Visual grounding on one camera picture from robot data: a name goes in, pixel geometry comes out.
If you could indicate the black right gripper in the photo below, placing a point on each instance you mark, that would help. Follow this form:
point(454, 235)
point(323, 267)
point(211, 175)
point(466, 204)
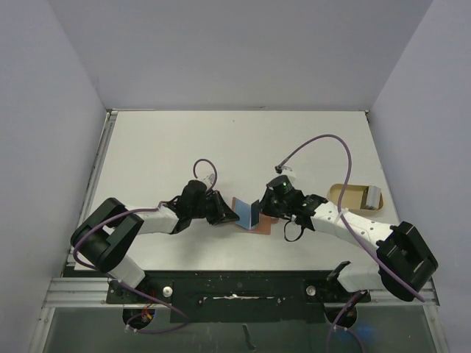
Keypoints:
point(268, 202)

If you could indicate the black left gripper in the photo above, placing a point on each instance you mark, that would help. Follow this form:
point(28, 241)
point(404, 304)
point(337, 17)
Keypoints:
point(222, 212)

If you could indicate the black credit card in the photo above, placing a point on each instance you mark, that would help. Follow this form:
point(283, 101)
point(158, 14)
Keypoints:
point(254, 215)

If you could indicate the brown leather card holder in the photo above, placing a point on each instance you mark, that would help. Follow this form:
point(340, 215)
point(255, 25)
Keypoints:
point(242, 210)

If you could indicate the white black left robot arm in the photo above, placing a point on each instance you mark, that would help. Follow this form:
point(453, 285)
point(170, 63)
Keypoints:
point(102, 241)

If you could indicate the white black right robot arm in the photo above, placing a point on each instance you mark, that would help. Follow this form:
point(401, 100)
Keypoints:
point(404, 261)

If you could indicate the grey credit card stack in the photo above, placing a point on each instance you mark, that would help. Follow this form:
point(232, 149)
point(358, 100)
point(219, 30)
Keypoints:
point(372, 198)

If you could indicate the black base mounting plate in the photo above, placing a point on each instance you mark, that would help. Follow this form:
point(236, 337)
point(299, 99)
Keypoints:
point(247, 296)

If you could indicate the beige oval tray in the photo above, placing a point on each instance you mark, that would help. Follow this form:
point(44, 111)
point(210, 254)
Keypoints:
point(353, 199)

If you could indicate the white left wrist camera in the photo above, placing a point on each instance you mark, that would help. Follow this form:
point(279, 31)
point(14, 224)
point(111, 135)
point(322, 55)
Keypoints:
point(209, 180)

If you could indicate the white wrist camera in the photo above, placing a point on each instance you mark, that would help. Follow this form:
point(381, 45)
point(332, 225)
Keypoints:
point(289, 172)
point(209, 180)

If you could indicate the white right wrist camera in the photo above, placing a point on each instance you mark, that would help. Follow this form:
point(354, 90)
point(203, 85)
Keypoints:
point(289, 172)

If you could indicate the aluminium left side rail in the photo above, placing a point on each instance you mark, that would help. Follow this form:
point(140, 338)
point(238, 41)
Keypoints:
point(101, 151)

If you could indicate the aluminium rail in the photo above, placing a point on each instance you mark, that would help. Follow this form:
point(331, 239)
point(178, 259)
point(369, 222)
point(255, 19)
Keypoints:
point(78, 292)
point(101, 151)

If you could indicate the aluminium front rail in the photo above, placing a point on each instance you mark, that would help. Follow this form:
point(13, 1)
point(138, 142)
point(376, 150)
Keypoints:
point(78, 292)

